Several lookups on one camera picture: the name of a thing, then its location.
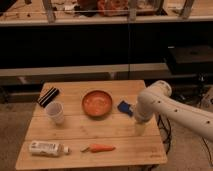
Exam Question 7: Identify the orange pepper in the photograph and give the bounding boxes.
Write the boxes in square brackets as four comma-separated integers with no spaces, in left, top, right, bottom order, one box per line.
[83,144,115,153]

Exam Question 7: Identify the black striped box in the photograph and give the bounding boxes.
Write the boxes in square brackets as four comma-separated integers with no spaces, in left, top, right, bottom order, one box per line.
[37,87,59,107]

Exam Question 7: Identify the black floor cables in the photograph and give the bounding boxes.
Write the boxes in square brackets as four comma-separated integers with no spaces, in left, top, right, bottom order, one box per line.
[156,114,173,154]

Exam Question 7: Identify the blue sponge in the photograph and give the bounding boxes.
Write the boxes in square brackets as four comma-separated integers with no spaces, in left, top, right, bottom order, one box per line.
[117,101,133,117]

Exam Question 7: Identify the clear plastic bottle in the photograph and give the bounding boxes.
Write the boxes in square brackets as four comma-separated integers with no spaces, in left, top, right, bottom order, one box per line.
[29,140,70,157]

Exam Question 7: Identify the orange ceramic bowl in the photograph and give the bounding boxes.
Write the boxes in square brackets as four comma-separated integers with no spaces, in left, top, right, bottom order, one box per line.
[82,90,113,117]

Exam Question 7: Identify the long wooden shelf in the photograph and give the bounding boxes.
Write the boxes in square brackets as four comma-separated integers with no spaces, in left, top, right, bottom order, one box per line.
[0,0,213,27]

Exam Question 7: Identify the wooden table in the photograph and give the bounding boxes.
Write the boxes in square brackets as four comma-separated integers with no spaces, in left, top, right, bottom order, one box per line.
[16,80,167,171]

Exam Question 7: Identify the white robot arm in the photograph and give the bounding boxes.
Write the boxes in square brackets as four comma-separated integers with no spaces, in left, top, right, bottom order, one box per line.
[134,80,213,142]

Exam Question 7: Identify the clear plastic cup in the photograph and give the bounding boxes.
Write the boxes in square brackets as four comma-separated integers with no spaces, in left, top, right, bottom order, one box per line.
[45,101,64,124]

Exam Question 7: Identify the black box on shelf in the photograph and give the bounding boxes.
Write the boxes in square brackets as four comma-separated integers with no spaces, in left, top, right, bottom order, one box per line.
[165,45,213,74]

